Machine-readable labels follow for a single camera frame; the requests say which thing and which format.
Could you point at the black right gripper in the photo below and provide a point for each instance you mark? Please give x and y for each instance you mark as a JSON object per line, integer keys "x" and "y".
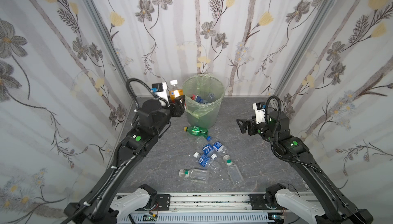
{"x": 250, "y": 126}

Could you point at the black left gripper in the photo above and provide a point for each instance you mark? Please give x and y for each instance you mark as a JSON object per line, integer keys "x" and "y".
{"x": 177, "y": 107}

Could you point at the orange red tea bottle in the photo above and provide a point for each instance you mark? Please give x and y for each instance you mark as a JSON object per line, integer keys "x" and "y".
{"x": 175, "y": 90}

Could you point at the clear bottle blue label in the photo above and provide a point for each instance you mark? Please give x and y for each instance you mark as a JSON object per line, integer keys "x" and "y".
{"x": 207, "y": 162}
{"x": 200, "y": 100}
{"x": 210, "y": 98}
{"x": 206, "y": 147}
{"x": 218, "y": 146}

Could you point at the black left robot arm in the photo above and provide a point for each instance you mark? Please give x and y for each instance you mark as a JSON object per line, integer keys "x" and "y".
{"x": 101, "y": 205}

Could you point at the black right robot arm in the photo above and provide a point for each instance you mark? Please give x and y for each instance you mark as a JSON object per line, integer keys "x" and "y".
{"x": 272, "y": 125}

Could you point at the green lined waste bin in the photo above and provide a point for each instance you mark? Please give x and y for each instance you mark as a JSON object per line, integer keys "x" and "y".
{"x": 203, "y": 115}

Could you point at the green bottle yellow cap top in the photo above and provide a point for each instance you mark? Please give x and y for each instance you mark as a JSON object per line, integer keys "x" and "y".
{"x": 196, "y": 131}

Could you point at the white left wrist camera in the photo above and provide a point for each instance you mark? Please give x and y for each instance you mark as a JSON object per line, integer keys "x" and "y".
{"x": 161, "y": 89}

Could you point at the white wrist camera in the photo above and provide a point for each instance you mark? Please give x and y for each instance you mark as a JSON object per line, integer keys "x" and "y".
{"x": 259, "y": 109}
{"x": 161, "y": 89}

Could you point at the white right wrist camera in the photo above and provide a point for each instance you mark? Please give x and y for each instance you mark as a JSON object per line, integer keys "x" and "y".
{"x": 259, "y": 109}

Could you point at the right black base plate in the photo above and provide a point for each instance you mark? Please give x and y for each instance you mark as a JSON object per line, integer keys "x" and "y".
{"x": 257, "y": 201}

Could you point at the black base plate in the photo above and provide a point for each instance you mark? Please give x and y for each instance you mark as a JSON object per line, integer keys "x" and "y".
{"x": 257, "y": 201}
{"x": 162, "y": 202}

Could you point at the aluminium mounting rail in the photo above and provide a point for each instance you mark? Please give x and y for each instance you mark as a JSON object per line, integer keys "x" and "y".
{"x": 205, "y": 202}

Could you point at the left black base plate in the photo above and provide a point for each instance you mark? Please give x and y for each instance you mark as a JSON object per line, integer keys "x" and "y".
{"x": 162, "y": 202}

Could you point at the white slotted cable duct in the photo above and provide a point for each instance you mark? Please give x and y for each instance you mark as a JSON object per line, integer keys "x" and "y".
{"x": 199, "y": 218}

